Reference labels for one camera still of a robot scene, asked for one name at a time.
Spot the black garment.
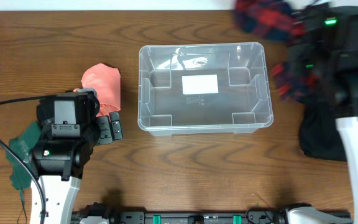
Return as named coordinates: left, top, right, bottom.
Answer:
left=298, top=101, right=347, bottom=162

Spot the dark green folded cloth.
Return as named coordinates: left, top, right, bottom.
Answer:
left=5, top=120, right=42, bottom=191

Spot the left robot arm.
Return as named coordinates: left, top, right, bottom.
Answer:
left=29, top=88, right=123, bottom=223

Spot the white label in container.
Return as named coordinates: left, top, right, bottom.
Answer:
left=182, top=75, right=219, bottom=95

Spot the clear plastic storage container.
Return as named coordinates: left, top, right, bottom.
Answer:
left=137, top=42, right=273, bottom=136

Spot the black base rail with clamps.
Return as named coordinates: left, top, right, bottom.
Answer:
left=70, top=203, right=354, bottom=224

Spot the red black plaid shirt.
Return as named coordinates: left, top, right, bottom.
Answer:
left=234, top=0, right=316, bottom=104

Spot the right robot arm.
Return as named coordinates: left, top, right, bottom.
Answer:
left=287, top=2, right=358, bottom=223

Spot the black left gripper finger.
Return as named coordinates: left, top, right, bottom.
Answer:
left=96, top=116, right=113, bottom=145
left=109, top=111, right=123, bottom=141

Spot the black folded cloth left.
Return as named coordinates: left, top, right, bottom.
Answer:
left=36, top=104, right=55, bottom=126

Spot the salmon pink folded cloth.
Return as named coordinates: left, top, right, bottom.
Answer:
left=81, top=63, right=121, bottom=117

